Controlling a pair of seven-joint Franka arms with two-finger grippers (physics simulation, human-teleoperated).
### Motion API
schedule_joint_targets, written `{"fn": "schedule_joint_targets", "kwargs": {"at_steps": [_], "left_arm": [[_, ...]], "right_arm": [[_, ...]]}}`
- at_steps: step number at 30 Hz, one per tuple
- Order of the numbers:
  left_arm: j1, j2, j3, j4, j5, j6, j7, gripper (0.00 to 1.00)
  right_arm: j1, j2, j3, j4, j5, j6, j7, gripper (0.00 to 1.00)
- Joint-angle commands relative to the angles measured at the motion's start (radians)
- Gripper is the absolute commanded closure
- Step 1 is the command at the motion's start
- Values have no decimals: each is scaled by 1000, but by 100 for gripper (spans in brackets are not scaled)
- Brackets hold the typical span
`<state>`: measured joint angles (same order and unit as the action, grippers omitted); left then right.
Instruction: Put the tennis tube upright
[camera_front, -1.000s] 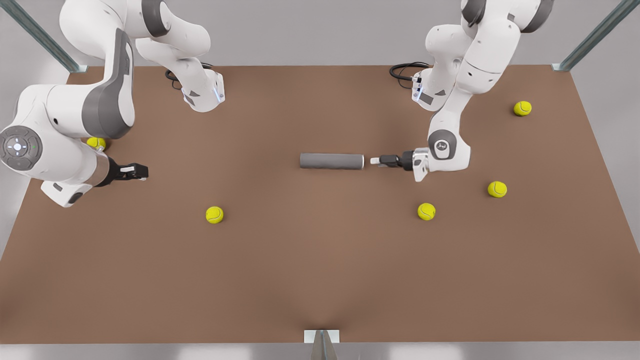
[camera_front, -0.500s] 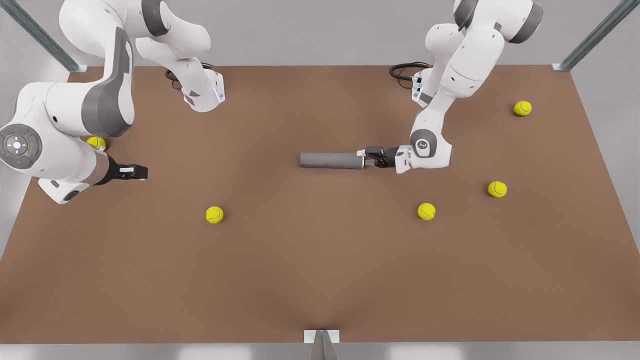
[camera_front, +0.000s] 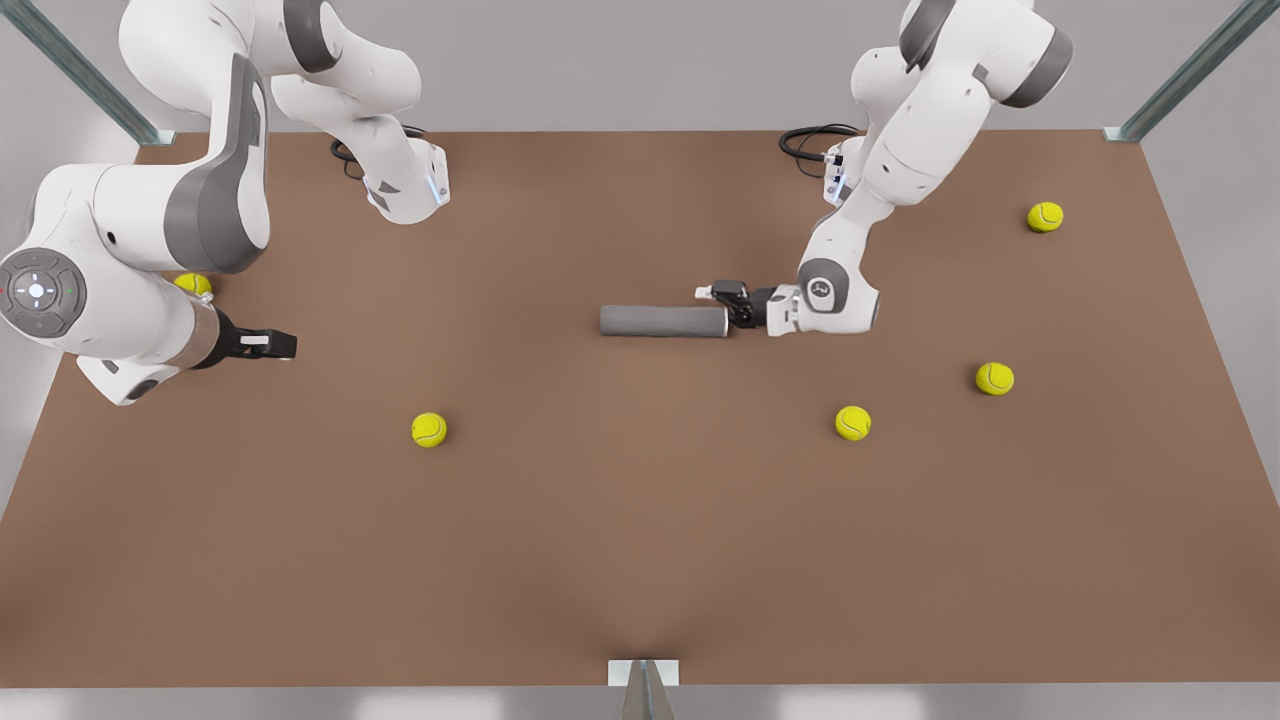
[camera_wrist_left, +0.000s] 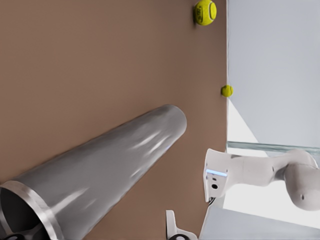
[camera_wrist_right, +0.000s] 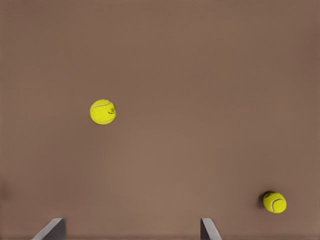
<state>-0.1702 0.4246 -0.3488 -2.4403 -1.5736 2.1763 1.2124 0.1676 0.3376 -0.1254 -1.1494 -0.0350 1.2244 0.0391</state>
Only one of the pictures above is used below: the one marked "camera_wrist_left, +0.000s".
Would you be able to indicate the silver frame post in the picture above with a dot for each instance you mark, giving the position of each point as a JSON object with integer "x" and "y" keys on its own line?
{"x": 262, "y": 147}

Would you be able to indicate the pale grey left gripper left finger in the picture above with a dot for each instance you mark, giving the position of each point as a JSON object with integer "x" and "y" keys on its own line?
{"x": 33, "y": 230}

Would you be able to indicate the yellow tennis ball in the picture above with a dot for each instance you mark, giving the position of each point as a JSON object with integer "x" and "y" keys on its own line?
{"x": 205, "y": 12}
{"x": 227, "y": 90}

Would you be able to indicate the grey metal tennis tube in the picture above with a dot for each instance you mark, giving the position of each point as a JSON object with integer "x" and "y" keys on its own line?
{"x": 100, "y": 162}

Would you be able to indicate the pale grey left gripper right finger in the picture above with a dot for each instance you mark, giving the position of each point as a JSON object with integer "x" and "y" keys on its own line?
{"x": 172, "y": 226}

